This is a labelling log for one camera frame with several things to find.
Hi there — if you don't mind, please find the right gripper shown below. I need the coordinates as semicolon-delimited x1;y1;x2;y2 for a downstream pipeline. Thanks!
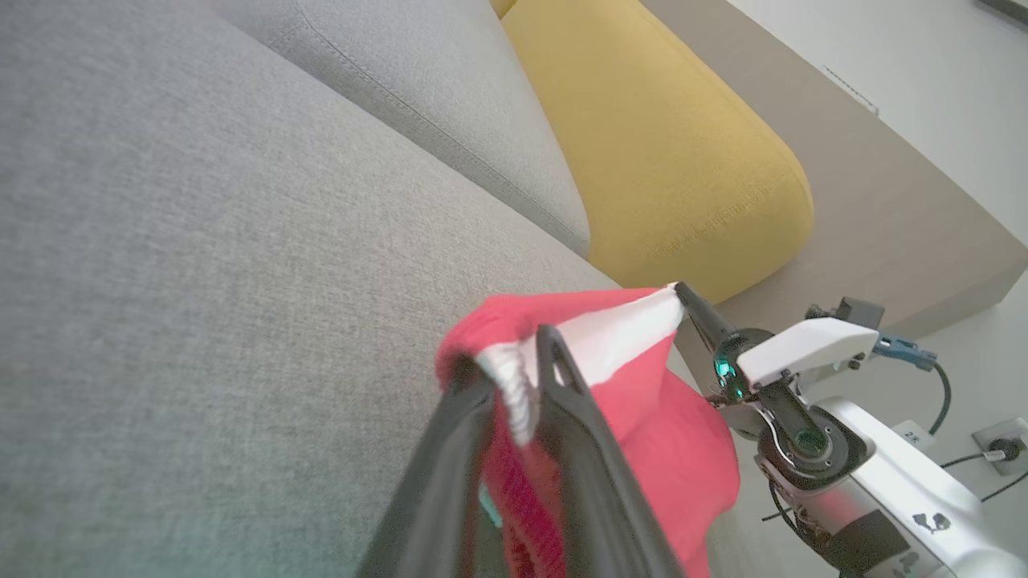
673;281;880;406

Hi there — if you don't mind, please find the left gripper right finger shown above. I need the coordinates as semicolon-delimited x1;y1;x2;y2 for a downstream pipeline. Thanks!
534;324;685;578

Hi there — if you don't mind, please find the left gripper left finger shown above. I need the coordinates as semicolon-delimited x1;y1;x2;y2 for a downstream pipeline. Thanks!
356;357;499;578

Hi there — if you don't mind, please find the red and white shirt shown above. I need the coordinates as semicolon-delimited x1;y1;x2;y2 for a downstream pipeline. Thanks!
435;285;741;578

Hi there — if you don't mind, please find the yellow sofa cushion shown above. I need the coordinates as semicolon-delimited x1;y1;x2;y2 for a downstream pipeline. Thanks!
490;0;815;306

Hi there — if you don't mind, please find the taupe sofa base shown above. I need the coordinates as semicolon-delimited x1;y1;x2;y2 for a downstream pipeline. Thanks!
638;0;1028;394

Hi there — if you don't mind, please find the small white label tag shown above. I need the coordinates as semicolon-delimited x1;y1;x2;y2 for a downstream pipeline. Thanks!
893;420;939;452

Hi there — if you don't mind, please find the large grey sofa seat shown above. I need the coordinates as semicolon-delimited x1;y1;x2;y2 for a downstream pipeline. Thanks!
0;0;772;578

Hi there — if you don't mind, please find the grey sofa cushion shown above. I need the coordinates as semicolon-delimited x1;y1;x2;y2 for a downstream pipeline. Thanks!
210;0;592;258

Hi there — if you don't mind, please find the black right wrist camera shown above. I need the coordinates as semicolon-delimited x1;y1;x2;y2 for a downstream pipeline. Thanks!
806;296;886;330

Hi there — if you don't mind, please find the right camera cable blue plug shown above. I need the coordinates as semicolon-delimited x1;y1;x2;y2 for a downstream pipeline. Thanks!
874;333;953;437

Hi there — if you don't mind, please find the black power cable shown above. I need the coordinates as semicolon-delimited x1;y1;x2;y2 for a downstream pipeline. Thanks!
940;438;1028;503

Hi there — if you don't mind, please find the white wall socket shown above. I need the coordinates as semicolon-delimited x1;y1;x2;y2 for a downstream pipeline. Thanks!
970;417;1028;476

